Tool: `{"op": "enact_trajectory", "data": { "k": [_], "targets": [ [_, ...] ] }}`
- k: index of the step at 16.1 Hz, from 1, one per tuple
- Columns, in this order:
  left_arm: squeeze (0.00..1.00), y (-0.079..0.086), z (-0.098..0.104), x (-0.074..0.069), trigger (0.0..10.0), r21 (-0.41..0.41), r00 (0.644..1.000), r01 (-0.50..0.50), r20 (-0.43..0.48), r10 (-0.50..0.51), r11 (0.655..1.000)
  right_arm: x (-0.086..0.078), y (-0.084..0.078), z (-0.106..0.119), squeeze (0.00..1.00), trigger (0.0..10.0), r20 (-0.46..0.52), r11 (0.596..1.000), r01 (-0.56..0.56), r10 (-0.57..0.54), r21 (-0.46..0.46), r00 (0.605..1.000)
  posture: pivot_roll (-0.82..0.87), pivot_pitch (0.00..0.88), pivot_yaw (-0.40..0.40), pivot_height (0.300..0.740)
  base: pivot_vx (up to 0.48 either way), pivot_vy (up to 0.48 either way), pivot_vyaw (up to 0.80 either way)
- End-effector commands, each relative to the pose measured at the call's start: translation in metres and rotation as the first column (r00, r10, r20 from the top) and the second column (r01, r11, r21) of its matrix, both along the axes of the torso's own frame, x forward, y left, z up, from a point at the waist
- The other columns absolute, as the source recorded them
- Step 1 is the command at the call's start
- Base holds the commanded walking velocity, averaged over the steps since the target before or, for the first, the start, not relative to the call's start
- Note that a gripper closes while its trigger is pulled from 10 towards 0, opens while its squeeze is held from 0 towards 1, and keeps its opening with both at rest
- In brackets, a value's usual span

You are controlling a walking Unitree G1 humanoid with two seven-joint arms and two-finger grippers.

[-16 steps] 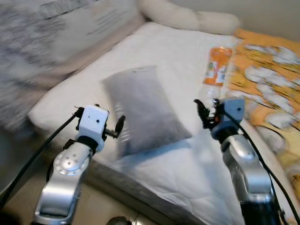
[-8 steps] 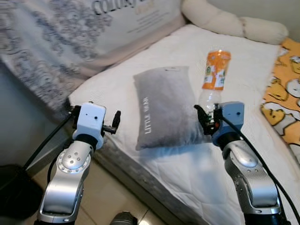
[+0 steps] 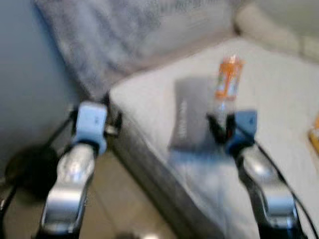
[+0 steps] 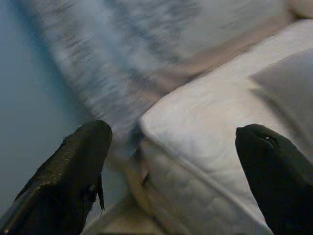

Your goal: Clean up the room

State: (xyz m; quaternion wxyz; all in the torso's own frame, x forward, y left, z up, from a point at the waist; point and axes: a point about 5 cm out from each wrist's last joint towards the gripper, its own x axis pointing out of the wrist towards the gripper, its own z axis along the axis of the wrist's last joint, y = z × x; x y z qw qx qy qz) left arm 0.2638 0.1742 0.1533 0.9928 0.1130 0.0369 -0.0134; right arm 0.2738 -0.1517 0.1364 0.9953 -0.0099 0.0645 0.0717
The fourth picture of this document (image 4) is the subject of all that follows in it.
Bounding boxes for white printed headboard panel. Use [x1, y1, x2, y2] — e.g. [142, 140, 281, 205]
[29, 0, 294, 157]

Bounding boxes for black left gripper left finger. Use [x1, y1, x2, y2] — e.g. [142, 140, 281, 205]
[0, 119, 113, 235]

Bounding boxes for grey pillow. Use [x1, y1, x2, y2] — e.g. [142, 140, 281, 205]
[248, 47, 313, 157]

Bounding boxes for white quilted mattress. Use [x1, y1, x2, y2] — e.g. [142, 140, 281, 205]
[132, 19, 313, 235]

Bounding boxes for beige padded bed frame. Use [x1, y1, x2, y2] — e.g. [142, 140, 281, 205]
[122, 9, 301, 147]

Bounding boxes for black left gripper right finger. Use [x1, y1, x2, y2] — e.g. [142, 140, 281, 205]
[235, 123, 313, 235]

